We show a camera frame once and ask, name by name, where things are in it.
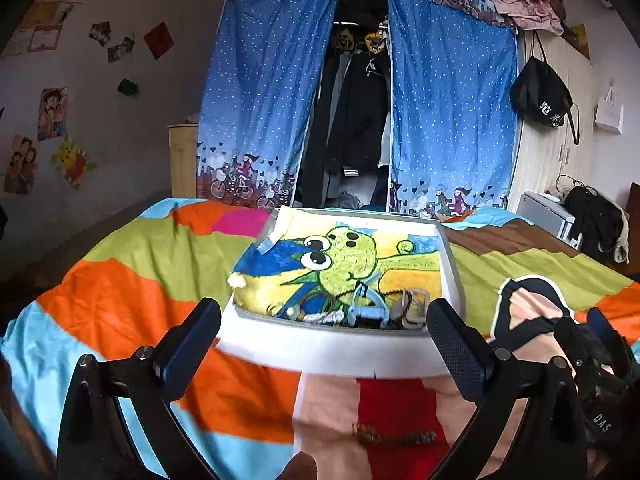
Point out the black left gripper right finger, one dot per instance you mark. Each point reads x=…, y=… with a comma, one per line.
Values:
x=550, y=442

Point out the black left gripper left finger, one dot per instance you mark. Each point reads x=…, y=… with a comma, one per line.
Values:
x=94, y=440

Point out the light blue watch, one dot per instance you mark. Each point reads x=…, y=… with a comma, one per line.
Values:
x=367, y=309

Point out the gold chain jewelry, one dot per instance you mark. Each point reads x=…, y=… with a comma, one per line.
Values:
x=366, y=435

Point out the operator thumb tip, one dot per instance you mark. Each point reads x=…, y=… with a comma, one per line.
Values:
x=302, y=466

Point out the black clothes pile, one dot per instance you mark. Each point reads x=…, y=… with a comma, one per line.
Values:
x=602, y=223

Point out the colourful cartoon bedspread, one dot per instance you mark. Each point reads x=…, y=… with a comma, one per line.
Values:
x=247, y=419

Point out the white storage box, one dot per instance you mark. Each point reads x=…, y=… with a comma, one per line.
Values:
x=547, y=212

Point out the white paper sheet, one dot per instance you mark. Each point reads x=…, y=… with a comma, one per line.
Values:
x=328, y=351

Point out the white paper gift bag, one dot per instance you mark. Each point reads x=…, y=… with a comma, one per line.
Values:
x=609, y=113

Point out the grey shallow cardboard box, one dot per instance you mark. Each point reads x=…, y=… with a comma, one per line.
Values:
x=450, y=269

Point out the black hanging bag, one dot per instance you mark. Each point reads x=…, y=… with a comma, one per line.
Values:
x=539, y=93

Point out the family cartoon poster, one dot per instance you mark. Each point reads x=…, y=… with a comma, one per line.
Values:
x=20, y=172

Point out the crayon dinosaur drawing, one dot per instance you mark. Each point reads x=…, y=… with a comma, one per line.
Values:
x=350, y=264

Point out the wooden bedside cabinet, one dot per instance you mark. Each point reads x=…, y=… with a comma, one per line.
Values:
x=182, y=158

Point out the anime character poster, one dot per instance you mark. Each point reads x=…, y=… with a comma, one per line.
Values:
x=52, y=113

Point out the hanging dark clothes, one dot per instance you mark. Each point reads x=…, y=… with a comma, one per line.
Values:
x=347, y=153

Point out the blue dotted wardrobe curtain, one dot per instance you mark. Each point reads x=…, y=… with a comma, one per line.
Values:
x=452, y=127

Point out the pink cloth on wardrobe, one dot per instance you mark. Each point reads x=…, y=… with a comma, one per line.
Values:
x=531, y=14

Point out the red square wall paper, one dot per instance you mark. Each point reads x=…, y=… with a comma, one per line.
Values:
x=158, y=40

